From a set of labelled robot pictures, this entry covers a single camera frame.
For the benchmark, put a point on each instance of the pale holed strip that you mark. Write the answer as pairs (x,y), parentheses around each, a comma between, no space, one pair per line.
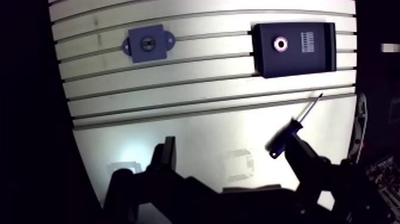
(359,125)

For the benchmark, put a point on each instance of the dark blue-grey housing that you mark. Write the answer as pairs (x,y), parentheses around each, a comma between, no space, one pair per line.
(156,53)

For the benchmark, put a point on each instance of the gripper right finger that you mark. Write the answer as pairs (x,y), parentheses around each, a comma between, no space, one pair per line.
(325,184)

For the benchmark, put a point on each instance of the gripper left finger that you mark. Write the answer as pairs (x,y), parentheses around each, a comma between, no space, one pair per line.
(162,187)

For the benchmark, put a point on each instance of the steel bearing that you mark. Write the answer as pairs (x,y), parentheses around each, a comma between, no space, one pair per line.
(280,38)

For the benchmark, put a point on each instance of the black tray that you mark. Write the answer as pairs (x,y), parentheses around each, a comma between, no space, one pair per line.
(268,64)

